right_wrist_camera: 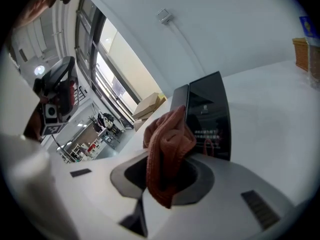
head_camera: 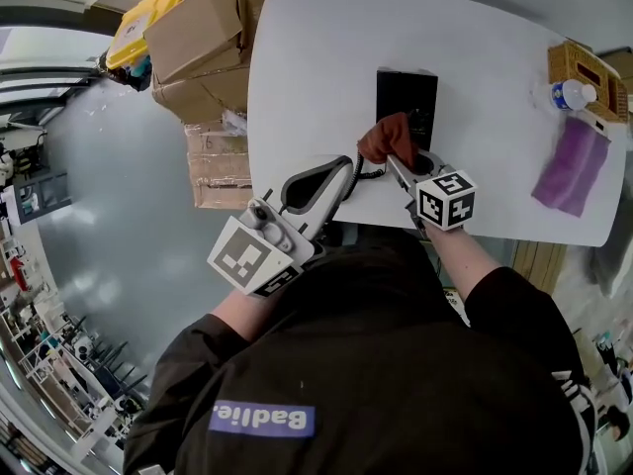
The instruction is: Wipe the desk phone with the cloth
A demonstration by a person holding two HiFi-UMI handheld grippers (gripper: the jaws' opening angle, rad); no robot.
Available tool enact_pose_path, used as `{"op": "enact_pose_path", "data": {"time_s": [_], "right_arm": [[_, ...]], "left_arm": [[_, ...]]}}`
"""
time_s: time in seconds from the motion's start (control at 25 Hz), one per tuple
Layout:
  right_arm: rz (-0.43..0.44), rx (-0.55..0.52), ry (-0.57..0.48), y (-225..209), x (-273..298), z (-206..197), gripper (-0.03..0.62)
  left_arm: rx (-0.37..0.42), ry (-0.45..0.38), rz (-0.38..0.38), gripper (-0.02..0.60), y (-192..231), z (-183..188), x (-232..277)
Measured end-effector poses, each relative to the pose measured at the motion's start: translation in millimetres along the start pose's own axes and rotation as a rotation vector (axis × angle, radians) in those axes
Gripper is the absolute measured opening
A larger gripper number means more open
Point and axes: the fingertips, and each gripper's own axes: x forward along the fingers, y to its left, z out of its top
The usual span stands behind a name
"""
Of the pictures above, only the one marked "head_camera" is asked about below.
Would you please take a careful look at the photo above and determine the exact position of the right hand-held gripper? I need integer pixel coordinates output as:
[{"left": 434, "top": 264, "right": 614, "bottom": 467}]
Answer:
[{"left": 386, "top": 148, "right": 480, "bottom": 239}]

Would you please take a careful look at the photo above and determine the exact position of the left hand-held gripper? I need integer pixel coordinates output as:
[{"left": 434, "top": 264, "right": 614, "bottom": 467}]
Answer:
[{"left": 206, "top": 153, "right": 355, "bottom": 299}]

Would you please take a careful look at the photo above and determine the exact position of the brown cloth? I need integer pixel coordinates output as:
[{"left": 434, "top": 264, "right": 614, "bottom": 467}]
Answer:
[{"left": 357, "top": 111, "right": 420, "bottom": 171}]

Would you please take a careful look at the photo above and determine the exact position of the black desk phone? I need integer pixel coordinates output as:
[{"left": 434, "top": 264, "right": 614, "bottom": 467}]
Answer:
[{"left": 375, "top": 66, "right": 440, "bottom": 151}]

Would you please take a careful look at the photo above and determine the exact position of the person's right forearm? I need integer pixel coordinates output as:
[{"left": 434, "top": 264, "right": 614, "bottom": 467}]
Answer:
[{"left": 423, "top": 223, "right": 503, "bottom": 299}]

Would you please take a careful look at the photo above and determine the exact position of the person's left forearm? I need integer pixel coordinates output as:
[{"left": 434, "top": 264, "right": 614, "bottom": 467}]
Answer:
[{"left": 211, "top": 284, "right": 281, "bottom": 345}]

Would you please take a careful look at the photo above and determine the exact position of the purple cloth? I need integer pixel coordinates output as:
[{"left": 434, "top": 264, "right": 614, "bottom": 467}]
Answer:
[{"left": 531, "top": 115, "right": 613, "bottom": 218}]

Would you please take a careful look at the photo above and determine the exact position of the taped cardboard box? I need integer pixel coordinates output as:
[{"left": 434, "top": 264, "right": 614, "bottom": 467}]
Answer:
[{"left": 183, "top": 116, "right": 253, "bottom": 211}]

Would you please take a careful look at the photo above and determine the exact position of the white crumpled plastic packaging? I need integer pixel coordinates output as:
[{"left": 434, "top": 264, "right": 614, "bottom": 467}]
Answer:
[{"left": 221, "top": 109, "right": 249, "bottom": 138}]

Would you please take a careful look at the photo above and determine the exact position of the wooden slatted bench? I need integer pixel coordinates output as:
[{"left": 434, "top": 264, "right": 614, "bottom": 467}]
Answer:
[{"left": 511, "top": 238, "right": 568, "bottom": 296}]

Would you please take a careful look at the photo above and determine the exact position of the large cardboard box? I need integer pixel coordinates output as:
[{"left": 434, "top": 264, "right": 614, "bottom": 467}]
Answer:
[{"left": 150, "top": 0, "right": 283, "bottom": 126}]

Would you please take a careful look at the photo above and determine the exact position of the clear plastic water bottle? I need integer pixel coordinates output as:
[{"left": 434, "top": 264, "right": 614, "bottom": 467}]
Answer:
[{"left": 533, "top": 77, "right": 598, "bottom": 113}]

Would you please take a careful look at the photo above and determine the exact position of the person's black sweatshirt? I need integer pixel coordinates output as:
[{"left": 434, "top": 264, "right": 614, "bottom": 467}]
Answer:
[{"left": 122, "top": 225, "right": 597, "bottom": 475}]

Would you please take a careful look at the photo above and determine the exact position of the yellow woven basket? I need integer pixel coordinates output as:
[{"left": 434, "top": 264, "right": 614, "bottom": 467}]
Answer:
[{"left": 547, "top": 40, "right": 629, "bottom": 124}]

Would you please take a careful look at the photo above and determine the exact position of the small cardboard box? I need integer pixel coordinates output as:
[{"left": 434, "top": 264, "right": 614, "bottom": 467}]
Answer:
[{"left": 142, "top": 0, "right": 248, "bottom": 84}]

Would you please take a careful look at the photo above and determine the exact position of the yellow lidded bin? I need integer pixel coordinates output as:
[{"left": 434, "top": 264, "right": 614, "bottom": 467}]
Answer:
[{"left": 105, "top": 0, "right": 204, "bottom": 71}]

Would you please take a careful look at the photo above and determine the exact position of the dark shelf unit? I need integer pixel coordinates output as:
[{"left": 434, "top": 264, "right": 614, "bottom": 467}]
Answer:
[{"left": 13, "top": 170, "right": 73, "bottom": 225}]

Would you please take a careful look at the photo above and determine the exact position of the black cable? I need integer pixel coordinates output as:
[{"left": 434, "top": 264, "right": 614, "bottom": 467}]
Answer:
[{"left": 340, "top": 141, "right": 387, "bottom": 202}]

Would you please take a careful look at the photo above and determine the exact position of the white wire rack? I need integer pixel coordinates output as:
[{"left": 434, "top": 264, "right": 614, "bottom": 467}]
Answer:
[{"left": 0, "top": 244, "right": 149, "bottom": 464}]

